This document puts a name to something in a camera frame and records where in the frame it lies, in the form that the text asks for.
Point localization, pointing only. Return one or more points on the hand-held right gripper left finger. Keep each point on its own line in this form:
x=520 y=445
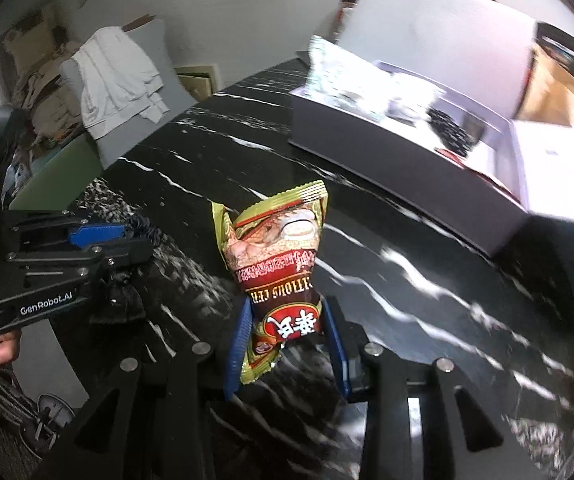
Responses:
x=237 y=350

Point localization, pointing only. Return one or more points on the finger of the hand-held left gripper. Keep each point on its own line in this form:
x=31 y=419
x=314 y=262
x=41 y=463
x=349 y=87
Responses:
x=122 y=252
x=97 y=235

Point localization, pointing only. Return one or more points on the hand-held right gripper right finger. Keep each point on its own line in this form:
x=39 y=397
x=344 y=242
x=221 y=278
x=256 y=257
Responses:
x=338 y=355

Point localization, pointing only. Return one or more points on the red gold snack packet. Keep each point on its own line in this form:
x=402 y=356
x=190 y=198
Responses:
x=277 y=260

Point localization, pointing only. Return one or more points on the white shallow box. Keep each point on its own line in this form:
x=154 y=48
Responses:
x=397 y=170

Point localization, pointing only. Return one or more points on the black polka dot cloth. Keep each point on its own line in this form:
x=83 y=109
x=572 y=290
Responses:
x=449 y=132

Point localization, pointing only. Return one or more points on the white plastic packet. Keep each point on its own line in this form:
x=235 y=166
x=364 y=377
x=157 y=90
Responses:
x=337 y=75

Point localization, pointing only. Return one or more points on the green cushion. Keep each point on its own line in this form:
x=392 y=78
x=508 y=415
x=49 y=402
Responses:
x=54 y=175

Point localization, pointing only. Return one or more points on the white cloth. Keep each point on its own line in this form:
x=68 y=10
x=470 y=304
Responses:
x=117 y=80

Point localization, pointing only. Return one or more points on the grey chair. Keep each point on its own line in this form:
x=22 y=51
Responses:
x=162 y=60

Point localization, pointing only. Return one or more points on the white box lid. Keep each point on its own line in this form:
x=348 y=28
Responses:
x=562 y=170

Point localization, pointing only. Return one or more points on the jar with red contents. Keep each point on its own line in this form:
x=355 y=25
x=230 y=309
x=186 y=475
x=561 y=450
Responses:
x=348 y=15

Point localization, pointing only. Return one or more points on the white foam board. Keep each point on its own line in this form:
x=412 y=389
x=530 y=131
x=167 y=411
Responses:
x=442 y=30

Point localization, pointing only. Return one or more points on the brown paper bag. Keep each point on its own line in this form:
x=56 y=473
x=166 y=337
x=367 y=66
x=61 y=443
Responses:
x=562 y=95

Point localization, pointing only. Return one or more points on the cream wall vent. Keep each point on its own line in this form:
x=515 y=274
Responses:
x=197 y=82

